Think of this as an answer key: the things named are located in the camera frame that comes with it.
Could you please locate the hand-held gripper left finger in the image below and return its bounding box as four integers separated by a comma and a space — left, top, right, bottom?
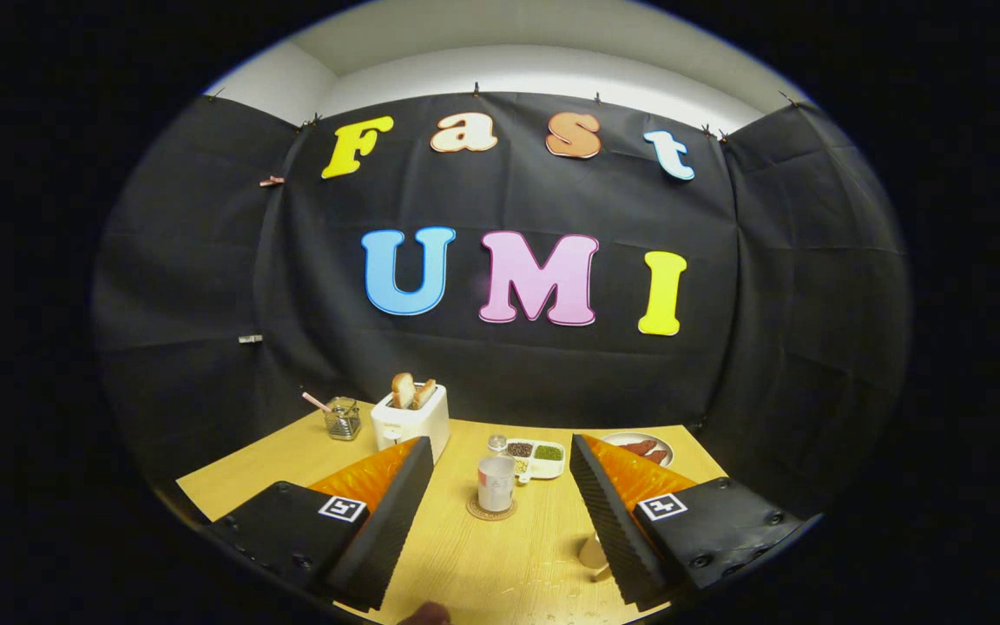
205, 436, 436, 613

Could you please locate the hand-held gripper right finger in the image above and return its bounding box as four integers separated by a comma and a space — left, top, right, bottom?
569, 434, 805, 613

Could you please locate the white toaster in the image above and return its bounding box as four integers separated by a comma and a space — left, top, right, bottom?
370, 384, 451, 465

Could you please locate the round wooden coaster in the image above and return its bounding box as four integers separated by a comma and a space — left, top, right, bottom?
466, 495, 518, 522

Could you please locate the white divided bean dish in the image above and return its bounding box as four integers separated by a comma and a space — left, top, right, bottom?
504, 438, 567, 481

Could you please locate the wooden table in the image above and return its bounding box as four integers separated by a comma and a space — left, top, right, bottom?
176, 399, 731, 625

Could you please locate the wire mesh holder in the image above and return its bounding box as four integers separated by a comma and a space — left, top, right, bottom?
324, 397, 362, 441

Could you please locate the beige cup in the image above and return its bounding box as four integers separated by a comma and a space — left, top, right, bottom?
578, 531, 614, 581

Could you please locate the clear plastic juice bottle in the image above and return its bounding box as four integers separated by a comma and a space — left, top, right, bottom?
477, 435, 516, 513

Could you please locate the white oval plate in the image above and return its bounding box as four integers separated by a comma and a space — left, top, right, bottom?
600, 431, 674, 467

